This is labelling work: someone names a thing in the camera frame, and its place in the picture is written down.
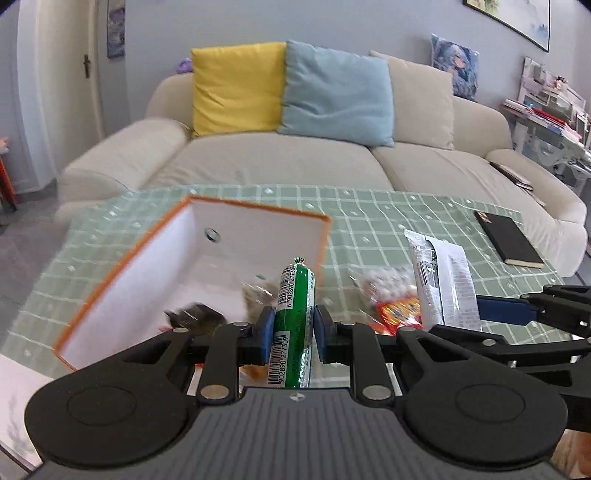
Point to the black notebook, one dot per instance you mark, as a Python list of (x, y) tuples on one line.
[(510, 240)]

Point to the framed landscape painting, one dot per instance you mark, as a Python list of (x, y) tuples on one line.
[(517, 18)]

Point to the dark green snack packet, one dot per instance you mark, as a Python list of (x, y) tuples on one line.
[(194, 316)]

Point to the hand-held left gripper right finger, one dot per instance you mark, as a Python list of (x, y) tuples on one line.
[(323, 334)]

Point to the red meat snack packet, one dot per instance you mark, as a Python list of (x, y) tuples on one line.
[(251, 373)]

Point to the yellow cushion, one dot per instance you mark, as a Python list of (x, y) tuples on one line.
[(235, 87)]

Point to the beige sofa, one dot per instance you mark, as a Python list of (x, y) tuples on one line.
[(277, 161)]

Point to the clear packet of brown nuts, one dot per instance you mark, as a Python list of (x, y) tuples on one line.
[(258, 295)]

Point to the blue wall poster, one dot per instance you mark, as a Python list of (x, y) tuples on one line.
[(116, 27)]

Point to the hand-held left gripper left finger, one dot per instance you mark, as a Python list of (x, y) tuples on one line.
[(266, 334)]

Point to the blue printed cushion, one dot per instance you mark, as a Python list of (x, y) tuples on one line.
[(455, 67)]

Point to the cluttered white shelf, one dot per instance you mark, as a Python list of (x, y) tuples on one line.
[(549, 99)]

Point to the light blue cushion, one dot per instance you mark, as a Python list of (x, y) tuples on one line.
[(337, 92)]

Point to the green sausage stick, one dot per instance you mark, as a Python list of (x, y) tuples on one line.
[(293, 323)]

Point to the person's right forearm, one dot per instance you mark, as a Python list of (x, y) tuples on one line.
[(575, 457)]

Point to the white door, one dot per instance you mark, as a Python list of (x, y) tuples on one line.
[(60, 87)]

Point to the beige cushion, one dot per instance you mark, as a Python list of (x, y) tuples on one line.
[(422, 101)]

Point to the clear packet of white balls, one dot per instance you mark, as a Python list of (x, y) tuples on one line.
[(388, 286)]

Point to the orange cardboard box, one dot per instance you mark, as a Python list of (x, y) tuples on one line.
[(138, 277)]

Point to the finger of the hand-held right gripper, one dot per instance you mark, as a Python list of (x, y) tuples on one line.
[(508, 353), (505, 310)]

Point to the book on sofa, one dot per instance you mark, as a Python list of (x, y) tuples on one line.
[(512, 174)]

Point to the striped nut packet white label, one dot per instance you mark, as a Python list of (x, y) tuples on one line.
[(450, 286)]

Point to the green grid tablecloth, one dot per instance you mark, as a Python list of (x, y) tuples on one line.
[(369, 207)]

